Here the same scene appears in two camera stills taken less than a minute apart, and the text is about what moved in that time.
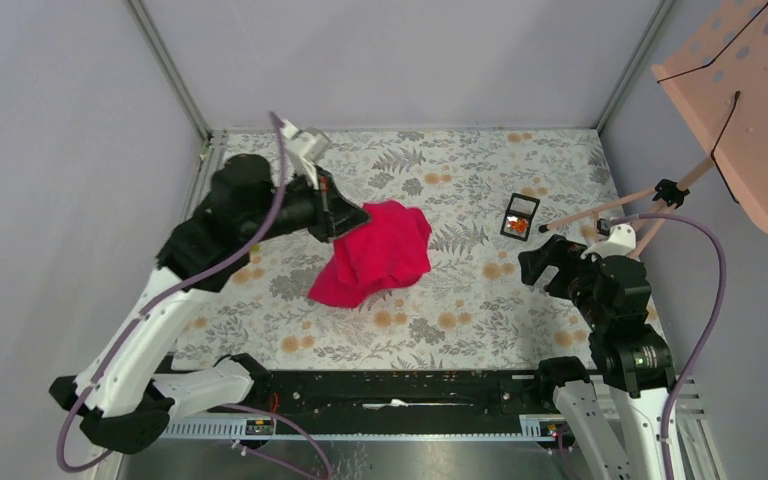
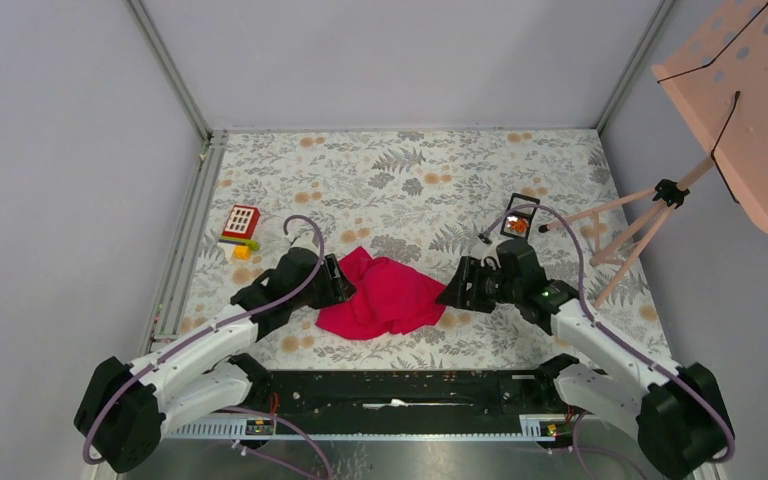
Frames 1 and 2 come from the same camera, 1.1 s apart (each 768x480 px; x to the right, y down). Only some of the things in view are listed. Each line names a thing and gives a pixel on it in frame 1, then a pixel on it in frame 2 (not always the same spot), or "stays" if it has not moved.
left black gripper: [331, 212] -> [338, 287]
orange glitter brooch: [520, 225] stays
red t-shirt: [391, 250] -> [390, 298]
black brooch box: [520, 216] stays
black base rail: [291, 392] stays
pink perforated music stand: [742, 79] stays
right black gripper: [565, 254] -> [470, 270]
